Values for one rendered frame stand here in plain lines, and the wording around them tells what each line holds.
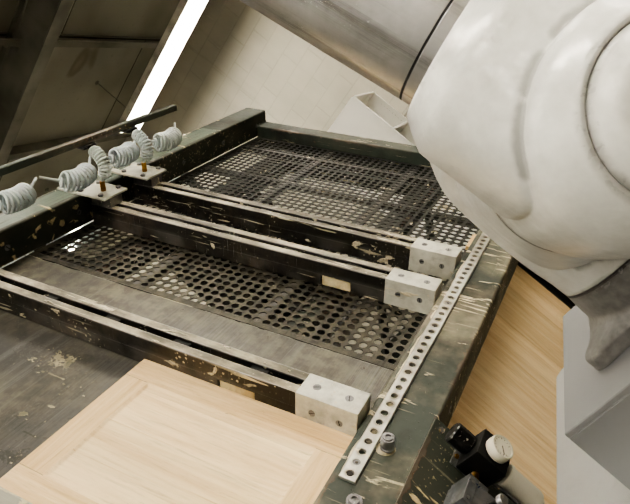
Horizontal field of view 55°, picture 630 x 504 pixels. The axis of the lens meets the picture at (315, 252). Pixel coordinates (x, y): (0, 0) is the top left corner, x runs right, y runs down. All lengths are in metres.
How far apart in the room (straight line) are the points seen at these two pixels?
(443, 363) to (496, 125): 0.92
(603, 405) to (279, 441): 0.67
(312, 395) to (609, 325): 0.63
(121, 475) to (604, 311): 0.80
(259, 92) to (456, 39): 6.34
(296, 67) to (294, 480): 5.73
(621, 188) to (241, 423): 0.92
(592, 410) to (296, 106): 6.10
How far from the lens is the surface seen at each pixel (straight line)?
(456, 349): 1.31
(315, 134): 2.59
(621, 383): 0.59
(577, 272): 0.62
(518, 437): 1.69
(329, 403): 1.12
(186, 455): 1.12
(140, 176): 2.03
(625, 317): 0.63
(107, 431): 1.20
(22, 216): 1.87
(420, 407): 1.16
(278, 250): 1.59
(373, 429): 1.10
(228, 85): 6.89
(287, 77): 6.59
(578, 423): 0.60
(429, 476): 1.07
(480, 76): 0.39
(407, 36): 0.43
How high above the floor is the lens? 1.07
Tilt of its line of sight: 5 degrees up
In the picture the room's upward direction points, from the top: 49 degrees counter-clockwise
